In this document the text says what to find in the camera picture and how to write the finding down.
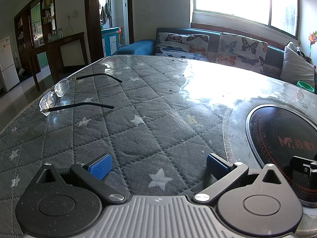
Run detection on butterfly print cushion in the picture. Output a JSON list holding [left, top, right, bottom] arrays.
[[155, 45, 210, 62], [215, 32, 268, 74], [156, 32, 210, 55]]

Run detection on dark wooden door frame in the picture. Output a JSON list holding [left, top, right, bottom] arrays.
[[84, 0, 135, 58]]

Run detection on white refrigerator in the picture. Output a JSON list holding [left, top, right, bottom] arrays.
[[0, 37, 20, 93]]

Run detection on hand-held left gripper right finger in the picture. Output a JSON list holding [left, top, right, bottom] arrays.
[[194, 153, 286, 203]]

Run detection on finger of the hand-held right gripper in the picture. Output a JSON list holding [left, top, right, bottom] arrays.
[[290, 155, 317, 187]]

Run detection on blue sofa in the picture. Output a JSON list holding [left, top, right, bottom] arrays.
[[111, 28, 317, 80]]

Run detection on grey pillow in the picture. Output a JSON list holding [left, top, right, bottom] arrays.
[[280, 45, 316, 90]]

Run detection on green bowl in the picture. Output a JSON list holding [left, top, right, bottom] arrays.
[[297, 80, 315, 92]]

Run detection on rimless eyeglasses with black temples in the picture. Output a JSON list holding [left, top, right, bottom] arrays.
[[39, 74, 123, 116]]

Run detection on dark wooden shelf unit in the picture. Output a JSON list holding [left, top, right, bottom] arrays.
[[13, 0, 58, 55]]

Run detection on white and black plush toy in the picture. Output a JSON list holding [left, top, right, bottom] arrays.
[[287, 41, 310, 61]]

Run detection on colourful pinwheel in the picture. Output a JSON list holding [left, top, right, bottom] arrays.
[[307, 31, 317, 58]]

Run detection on round black induction cooktop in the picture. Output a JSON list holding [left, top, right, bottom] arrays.
[[245, 105, 317, 207]]

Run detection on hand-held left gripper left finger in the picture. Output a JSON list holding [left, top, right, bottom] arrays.
[[32, 153, 126, 205]]

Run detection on window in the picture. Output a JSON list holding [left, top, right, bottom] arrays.
[[190, 0, 302, 40]]

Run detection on teal cabinet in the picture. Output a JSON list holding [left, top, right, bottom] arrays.
[[101, 27, 120, 57]]

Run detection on dark wooden console table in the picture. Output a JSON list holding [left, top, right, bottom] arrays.
[[27, 32, 89, 92]]

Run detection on hanging grey clothes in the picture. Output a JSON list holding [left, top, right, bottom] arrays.
[[99, 2, 113, 26]]

